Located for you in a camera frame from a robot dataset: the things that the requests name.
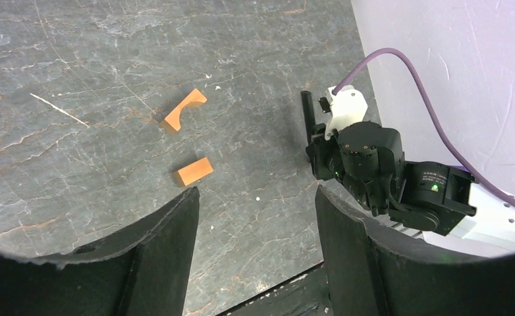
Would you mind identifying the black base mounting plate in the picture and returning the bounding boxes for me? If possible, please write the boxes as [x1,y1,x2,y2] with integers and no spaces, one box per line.
[221,263,333,316]

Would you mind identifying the small wooden rectangular block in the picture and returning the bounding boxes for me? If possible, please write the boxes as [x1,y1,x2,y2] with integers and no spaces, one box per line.
[173,157,213,186]

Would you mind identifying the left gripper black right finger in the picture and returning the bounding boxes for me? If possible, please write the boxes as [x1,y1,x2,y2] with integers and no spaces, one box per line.
[315,186,515,315]

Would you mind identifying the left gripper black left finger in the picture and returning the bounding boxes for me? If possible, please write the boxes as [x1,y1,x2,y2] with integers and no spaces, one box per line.
[0,187,200,315]

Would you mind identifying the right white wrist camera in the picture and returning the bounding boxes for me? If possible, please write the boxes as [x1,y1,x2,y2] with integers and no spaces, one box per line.
[319,85,367,140]

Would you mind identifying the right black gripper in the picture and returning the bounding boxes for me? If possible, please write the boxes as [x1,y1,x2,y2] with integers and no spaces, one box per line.
[306,123,343,181]

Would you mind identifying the curved wooden arch block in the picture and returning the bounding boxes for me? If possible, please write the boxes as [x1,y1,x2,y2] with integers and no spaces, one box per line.
[159,88,207,134]

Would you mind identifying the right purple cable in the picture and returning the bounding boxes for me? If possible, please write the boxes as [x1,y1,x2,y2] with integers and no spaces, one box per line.
[332,47,515,215]

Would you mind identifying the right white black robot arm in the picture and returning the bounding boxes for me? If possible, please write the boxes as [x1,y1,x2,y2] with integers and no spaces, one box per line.
[306,122,515,257]

